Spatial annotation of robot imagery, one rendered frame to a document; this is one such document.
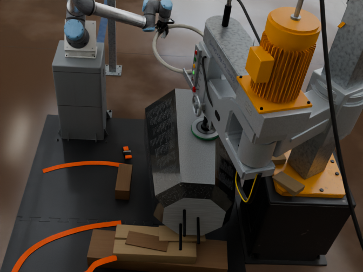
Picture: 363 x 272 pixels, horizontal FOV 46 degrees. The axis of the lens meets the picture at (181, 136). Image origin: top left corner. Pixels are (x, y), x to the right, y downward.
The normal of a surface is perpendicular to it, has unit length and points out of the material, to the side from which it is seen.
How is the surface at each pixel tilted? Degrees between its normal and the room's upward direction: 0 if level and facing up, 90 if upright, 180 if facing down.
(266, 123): 90
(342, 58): 90
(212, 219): 90
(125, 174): 0
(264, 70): 90
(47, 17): 0
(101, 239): 0
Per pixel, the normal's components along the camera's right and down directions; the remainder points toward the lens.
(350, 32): -0.85, 0.30
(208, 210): 0.00, 0.69
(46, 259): 0.09, -0.72
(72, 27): 0.11, 0.08
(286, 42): -0.38, 0.61
